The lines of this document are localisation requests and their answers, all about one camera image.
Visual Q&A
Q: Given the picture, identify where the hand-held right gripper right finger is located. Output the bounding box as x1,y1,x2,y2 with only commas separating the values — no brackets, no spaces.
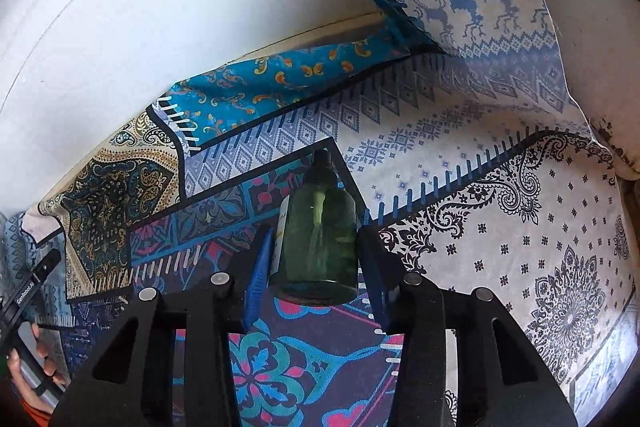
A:
356,209,580,427

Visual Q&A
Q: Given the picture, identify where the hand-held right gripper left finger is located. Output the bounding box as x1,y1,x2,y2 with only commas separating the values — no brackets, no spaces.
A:
49,227,276,427

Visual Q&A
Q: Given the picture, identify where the purple pink floral mat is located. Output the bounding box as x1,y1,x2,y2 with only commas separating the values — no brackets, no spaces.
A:
127,136,408,427

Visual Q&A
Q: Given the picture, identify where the white black paisley mat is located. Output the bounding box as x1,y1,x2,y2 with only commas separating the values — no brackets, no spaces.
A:
372,131,633,413

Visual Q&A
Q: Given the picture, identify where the green glass bottle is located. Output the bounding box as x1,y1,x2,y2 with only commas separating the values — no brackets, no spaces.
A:
267,149,359,308

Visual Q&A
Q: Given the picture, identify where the teal gold floral cloth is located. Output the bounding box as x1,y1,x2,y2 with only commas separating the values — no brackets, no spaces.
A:
152,24,426,155

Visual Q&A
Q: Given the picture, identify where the light blue diamond pattern mat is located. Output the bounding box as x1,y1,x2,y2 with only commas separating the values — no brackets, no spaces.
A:
0,209,68,325

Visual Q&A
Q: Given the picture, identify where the person's left hand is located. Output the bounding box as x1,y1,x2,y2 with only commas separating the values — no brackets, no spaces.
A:
6,323,68,414

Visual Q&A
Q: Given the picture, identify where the beige teal paisley mat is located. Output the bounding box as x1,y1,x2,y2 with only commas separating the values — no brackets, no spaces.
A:
36,111,183,300

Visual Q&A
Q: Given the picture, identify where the blue white reindeer mat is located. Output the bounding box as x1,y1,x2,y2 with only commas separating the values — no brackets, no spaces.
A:
182,0,598,220

